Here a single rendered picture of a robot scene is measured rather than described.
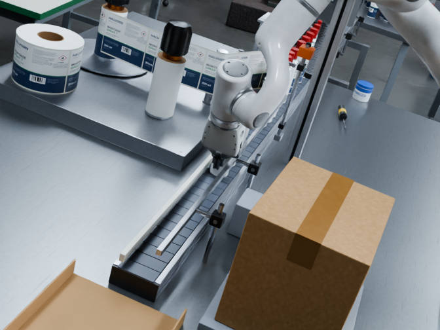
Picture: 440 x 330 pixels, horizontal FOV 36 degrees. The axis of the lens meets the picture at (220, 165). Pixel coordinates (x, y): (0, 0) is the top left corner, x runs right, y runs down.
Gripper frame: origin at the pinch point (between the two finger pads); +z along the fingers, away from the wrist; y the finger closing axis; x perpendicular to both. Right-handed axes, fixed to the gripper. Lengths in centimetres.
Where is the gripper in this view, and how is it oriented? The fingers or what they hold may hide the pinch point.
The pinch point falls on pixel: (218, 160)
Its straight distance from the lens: 177.7
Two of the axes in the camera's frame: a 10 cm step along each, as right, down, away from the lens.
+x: -3.8, 6.5, -6.6
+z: -1.2, 6.7, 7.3
